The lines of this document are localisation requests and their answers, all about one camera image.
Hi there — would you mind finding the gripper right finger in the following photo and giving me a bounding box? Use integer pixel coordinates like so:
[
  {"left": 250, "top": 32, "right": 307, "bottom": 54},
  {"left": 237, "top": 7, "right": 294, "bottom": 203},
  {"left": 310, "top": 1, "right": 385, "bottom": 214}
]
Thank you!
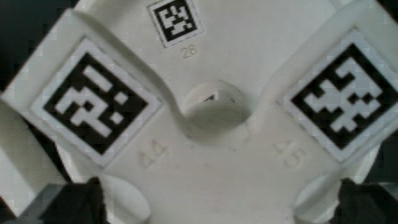
[{"left": 330, "top": 179, "right": 398, "bottom": 224}]

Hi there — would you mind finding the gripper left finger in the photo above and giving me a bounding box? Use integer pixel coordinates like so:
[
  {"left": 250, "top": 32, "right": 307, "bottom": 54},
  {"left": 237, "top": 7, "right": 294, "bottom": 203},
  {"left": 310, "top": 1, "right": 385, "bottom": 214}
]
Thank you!
[{"left": 14, "top": 178, "right": 108, "bottom": 224}]

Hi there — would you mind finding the white cross-shaped table base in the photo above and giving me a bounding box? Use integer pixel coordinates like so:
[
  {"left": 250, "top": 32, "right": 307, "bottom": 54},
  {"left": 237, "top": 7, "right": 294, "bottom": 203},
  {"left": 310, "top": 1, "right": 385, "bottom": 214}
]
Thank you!
[{"left": 0, "top": 0, "right": 398, "bottom": 224}]

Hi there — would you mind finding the white round table top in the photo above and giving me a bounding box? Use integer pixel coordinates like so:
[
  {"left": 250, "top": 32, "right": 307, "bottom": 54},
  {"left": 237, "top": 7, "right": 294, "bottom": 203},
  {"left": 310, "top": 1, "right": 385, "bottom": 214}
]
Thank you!
[{"left": 76, "top": 0, "right": 378, "bottom": 224}]

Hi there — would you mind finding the white cylindrical table leg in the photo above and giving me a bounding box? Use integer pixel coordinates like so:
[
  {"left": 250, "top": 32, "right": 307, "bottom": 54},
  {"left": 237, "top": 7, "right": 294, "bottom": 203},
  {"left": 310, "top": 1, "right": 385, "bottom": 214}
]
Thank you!
[{"left": 182, "top": 80, "right": 250, "bottom": 141}]

